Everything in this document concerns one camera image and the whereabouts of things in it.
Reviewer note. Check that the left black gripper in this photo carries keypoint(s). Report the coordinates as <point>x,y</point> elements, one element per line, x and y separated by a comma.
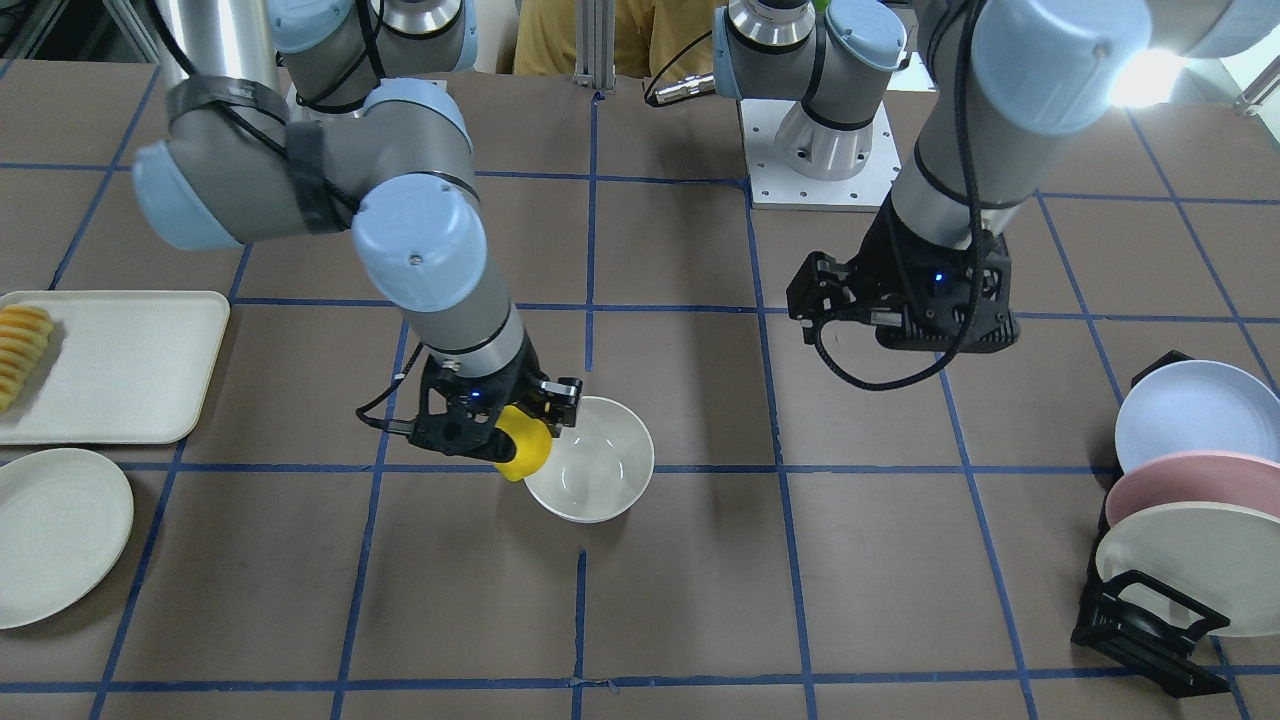
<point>882,262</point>

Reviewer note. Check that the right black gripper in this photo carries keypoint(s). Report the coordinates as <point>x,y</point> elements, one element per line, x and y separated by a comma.
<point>516,381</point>

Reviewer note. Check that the yellow lemon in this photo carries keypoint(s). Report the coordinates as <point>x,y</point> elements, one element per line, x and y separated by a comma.
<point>533,442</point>

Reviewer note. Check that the cream white bowl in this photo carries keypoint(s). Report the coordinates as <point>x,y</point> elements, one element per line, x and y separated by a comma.
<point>597,469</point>

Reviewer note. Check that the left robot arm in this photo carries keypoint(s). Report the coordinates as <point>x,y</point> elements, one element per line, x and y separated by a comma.
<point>1017,81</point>

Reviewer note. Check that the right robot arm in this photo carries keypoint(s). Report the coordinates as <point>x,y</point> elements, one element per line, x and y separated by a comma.
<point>234,170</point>

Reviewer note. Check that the person in yellow shirt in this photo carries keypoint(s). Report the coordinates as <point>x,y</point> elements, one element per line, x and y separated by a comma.
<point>648,36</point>

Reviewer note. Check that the light blue plate in rack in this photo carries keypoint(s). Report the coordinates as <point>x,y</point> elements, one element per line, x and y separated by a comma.
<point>1196,405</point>

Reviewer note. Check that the pink plate in rack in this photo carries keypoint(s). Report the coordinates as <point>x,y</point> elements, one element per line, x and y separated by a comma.
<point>1196,476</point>

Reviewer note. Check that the cream rectangular tray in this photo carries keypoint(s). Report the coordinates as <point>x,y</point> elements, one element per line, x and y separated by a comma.
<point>124,367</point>

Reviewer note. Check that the black dish rack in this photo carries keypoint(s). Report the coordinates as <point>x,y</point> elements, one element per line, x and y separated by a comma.
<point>1149,627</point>

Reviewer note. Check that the cream plate in rack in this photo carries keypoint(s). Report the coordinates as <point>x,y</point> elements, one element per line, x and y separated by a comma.
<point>1223,556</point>

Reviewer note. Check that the cream round plate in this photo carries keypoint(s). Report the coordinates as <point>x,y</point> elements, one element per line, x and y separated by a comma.
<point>66,517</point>

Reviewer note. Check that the aluminium frame post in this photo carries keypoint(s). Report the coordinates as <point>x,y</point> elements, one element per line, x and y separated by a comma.
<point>594,45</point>

